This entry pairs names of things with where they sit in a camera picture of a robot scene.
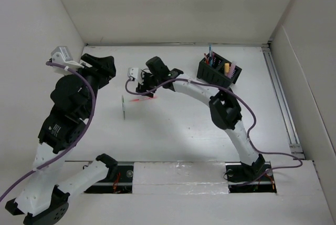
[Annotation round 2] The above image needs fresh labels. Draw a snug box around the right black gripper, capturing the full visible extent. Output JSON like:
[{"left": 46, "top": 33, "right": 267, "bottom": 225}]
[{"left": 136, "top": 69, "right": 161, "bottom": 98}]

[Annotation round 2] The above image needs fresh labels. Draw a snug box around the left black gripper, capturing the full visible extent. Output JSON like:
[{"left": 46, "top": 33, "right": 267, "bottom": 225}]
[{"left": 69, "top": 53, "right": 117, "bottom": 116}]

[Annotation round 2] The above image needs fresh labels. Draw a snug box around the pink clear pen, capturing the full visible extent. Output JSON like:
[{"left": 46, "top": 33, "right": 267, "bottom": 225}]
[{"left": 129, "top": 96, "right": 157, "bottom": 103}]

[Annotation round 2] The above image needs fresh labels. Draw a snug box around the green clear pen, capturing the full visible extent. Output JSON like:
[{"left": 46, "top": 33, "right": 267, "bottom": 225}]
[{"left": 121, "top": 95, "right": 126, "bottom": 120}]

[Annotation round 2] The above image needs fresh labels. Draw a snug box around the red clear pen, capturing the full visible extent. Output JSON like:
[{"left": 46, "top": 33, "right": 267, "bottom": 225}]
[{"left": 204, "top": 54, "right": 209, "bottom": 65}]

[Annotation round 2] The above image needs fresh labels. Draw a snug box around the blue clear pen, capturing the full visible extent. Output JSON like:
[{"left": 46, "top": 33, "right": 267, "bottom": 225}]
[{"left": 208, "top": 44, "right": 213, "bottom": 66}]

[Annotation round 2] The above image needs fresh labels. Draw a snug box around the orange highlighter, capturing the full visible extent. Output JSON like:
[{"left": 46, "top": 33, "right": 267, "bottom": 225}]
[{"left": 224, "top": 63, "right": 230, "bottom": 75}]

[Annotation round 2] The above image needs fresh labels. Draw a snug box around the purple highlighter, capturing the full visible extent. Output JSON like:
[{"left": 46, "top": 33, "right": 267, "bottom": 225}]
[{"left": 227, "top": 62, "right": 236, "bottom": 78}]

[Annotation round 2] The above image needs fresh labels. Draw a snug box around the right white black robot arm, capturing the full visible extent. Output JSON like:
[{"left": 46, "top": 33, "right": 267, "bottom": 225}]
[{"left": 128, "top": 56, "right": 265, "bottom": 181}]

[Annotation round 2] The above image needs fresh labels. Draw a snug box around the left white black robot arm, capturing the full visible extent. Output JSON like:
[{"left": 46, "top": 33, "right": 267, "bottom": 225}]
[{"left": 5, "top": 54, "right": 118, "bottom": 224}]

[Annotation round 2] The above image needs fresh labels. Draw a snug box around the black pen organizer box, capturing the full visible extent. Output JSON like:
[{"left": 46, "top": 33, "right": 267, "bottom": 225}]
[{"left": 196, "top": 52, "right": 242, "bottom": 88}]

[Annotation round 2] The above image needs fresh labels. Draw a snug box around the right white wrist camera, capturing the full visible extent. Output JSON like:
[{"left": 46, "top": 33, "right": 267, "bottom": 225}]
[{"left": 128, "top": 67, "right": 141, "bottom": 81}]

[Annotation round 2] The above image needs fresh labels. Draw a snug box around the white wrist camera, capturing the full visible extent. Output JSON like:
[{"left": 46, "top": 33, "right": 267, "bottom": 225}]
[
  {"left": 128, "top": 67, "right": 141, "bottom": 81},
  {"left": 50, "top": 46, "right": 84, "bottom": 75}
]

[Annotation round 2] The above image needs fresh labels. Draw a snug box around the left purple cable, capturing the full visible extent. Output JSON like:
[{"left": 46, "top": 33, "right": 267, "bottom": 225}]
[{"left": 0, "top": 61, "right": 97, "bottom": 202}]

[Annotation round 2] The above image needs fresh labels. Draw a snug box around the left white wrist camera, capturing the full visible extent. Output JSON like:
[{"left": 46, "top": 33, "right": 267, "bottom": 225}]
[{"left": 50, "top": 46, "right": 84, "bottom": 75}]

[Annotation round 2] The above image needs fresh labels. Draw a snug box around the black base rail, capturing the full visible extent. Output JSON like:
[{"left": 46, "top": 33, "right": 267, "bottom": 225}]
[{"left": 85, "top": 161, "right": 277, "bottom": 195}]

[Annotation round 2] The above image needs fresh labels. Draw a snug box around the aluminium side rail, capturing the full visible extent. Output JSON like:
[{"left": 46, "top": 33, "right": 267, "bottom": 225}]
[{"left": 261, "top": 44, "right": 306, "bottom": 160}]

